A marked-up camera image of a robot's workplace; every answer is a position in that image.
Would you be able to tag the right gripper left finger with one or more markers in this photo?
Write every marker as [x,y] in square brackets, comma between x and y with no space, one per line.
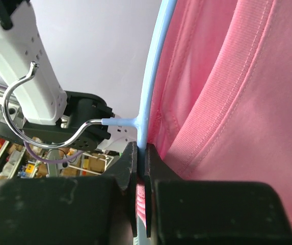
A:
[72,210]

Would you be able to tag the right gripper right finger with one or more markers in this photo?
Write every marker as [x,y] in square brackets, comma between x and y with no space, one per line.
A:
[210,212]

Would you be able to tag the pink t shirt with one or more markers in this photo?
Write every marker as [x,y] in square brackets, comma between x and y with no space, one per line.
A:
[222,102]

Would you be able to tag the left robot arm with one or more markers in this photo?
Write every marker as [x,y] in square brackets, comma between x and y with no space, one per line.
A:
[34,103]

